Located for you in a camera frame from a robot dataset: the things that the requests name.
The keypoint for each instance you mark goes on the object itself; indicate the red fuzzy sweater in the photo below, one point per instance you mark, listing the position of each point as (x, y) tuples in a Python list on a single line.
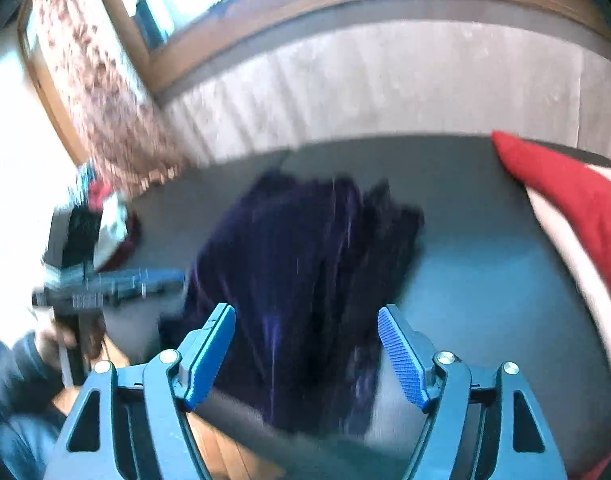
[(570, 185)]

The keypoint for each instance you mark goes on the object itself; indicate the person's left forearm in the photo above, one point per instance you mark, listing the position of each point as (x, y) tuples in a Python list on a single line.
[(15, 370)]

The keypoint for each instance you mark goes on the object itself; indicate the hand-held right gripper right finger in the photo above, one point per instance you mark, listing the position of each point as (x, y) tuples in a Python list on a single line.
[(403, 360)]

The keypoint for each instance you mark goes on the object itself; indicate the pale pink cloth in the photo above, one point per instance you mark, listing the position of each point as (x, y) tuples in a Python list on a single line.
[(565, 255)]

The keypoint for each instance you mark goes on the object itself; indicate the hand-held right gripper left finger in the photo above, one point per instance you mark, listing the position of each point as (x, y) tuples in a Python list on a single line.
[(210, 355)]

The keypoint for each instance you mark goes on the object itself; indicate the dark purple velvet garment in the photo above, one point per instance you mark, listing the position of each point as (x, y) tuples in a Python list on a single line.
[(295, 270)]

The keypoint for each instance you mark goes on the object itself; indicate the stack of folded clothes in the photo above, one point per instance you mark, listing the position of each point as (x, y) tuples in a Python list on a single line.
[(112, 220)]

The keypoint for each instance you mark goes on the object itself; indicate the person's left hand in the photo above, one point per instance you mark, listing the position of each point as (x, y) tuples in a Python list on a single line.
[(50, 342)]

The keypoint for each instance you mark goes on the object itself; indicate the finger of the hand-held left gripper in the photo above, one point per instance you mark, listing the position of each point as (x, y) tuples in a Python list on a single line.
[(145, 282)]

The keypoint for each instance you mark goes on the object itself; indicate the brown floral curtain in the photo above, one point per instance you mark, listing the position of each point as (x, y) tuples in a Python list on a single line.
[(100, 85)]

